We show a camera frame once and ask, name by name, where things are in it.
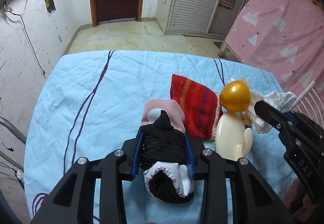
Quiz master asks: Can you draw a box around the wooden bed frame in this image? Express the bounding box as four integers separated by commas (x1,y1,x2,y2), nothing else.
218,39,244,63

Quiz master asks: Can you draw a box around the pink tree print curtain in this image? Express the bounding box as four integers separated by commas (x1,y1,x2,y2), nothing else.
225,0,324,104

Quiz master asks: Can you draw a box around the white tissue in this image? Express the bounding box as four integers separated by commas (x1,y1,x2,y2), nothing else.
229,76,298,135

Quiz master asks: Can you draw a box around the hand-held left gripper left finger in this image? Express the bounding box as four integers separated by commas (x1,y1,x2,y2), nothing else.
30,126,145,224

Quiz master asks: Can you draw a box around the gold ball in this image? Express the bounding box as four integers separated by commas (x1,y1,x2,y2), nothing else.
219,81,251,113

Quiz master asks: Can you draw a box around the light blue printed bed sheet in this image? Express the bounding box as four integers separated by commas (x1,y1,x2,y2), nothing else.
24,49,299,222

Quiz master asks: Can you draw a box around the red striped towel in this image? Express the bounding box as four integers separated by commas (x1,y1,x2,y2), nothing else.
171,74,223,141

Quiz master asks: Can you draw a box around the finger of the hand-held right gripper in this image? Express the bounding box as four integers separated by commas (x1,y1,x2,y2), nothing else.
254,100,289,136

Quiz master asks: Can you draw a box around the pink cloth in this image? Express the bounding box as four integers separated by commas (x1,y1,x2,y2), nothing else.
141,99,185,139

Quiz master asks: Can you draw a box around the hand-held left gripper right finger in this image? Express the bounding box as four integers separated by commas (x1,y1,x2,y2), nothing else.
183,125,296,224

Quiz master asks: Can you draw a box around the grey metal chair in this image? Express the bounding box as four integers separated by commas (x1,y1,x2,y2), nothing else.
0,115,28,146

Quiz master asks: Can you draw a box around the gold and cream doll toy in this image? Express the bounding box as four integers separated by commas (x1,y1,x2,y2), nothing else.
214,110,254,163

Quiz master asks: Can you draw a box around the dark wall sticker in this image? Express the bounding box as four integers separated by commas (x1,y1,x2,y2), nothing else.
45,0,56,14

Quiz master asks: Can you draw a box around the white wire rack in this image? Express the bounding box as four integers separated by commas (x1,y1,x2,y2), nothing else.
291,81,324,134

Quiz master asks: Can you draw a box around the person's right hand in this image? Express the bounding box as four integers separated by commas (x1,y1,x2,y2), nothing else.
282,179,308,215

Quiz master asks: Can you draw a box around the black and white knitted sock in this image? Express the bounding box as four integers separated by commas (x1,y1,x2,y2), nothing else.
140,109,196,205

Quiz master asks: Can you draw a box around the black wall cable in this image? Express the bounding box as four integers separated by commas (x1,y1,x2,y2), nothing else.
6,8,46,76

